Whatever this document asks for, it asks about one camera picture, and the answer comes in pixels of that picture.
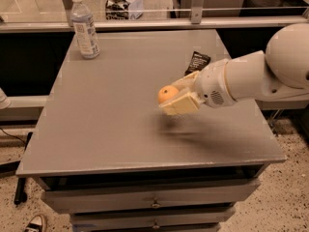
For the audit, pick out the lower grey drawer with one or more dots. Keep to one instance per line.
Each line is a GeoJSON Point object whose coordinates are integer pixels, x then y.
{"type": "Point", "coordinates": [151, 219]}

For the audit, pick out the black and white box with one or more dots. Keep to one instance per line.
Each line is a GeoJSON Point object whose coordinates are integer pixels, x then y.
{"type": "Point", "coordinates": [123, 9]}

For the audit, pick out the black and white sneaker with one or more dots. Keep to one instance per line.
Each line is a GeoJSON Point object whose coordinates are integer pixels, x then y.
{"type": "Point", "coordinates": [36, 224]}

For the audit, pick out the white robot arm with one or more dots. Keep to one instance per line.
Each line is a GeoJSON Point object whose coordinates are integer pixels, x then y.
{"type": "Point", "coordinates": [277, 74]}

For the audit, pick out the orange fruit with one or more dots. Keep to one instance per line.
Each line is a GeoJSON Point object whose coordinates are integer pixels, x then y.
{"type": "Point", "coordinates": [166, 93]}

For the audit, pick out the upper grey drawer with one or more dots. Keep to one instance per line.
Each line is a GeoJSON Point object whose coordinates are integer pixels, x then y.
{"type": "Point", "coordinates": [149, 196]}

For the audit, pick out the grey drawer cabinet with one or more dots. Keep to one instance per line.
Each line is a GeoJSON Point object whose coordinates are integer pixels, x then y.
{"type": "Point", "coordinates": [101, 127]}

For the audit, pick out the black pole on floor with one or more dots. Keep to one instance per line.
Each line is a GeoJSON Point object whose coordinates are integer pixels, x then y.
{"type": "Point", "coordinates": [20, 194]}

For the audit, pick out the metal window rail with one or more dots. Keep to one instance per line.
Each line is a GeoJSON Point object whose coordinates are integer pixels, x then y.
{"type": "Point", "coordinates": [153, 25]}

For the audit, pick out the clear plastic water bottle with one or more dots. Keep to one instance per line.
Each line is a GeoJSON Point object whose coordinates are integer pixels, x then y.
{"type": "Point", "coordinates": [84, 28]}

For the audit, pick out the black rxbar chocolate wrapper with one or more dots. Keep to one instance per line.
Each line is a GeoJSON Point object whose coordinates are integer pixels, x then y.
{"type": "Point", "coordinates": [198, 62]}

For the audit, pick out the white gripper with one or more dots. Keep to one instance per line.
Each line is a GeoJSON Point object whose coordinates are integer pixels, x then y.
{"type": "Point", "coordinates": [211, 82]}

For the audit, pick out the grey drawer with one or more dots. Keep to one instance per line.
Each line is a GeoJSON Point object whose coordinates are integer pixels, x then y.
{"type": "Point", "coordinates": [149, 196]}
{"type": "Point", "coordinates": [151, 219]}

